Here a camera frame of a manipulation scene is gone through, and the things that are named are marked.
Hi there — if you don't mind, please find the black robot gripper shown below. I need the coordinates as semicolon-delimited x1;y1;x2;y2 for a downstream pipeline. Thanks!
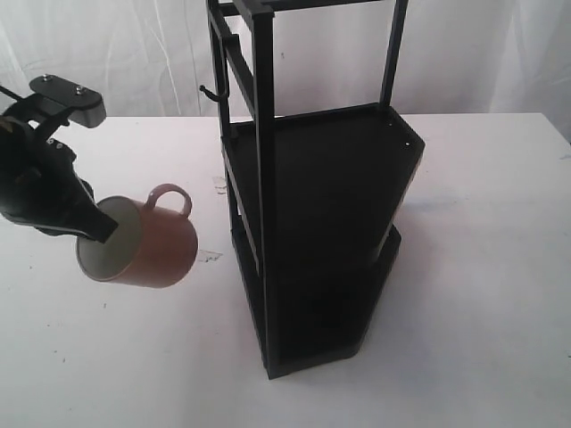
1;100;118;243

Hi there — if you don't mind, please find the pink ceramic mug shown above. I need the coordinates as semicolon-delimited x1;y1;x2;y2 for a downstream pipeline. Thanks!
76;184;198;289

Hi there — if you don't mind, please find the clear tape scrap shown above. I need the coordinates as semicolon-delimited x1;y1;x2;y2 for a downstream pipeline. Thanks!
196;251;222;263

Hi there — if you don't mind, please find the black metal hook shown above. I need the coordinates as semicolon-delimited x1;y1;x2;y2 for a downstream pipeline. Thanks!
199;33;238;103

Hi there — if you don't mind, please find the black tiered shelf rack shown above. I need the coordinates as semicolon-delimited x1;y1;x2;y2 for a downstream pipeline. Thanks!
206;1;425;379

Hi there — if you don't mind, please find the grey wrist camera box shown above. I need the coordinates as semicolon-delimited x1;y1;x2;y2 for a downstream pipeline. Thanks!
29;75;106;128

